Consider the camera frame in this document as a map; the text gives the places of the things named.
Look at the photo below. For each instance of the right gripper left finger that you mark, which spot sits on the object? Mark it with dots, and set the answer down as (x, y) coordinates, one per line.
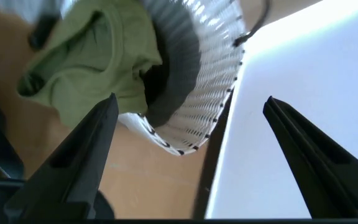
(73, 168)

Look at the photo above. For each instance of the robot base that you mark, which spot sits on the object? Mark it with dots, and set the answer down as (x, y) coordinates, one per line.
(5, 155)

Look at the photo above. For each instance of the white laundry basket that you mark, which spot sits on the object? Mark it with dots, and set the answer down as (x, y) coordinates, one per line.
(210, 77)

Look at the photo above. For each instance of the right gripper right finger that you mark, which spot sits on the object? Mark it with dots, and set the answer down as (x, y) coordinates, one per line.
(322, 174)

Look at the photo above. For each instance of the green printed shirt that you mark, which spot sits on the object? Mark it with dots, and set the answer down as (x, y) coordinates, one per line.
(89, 62)

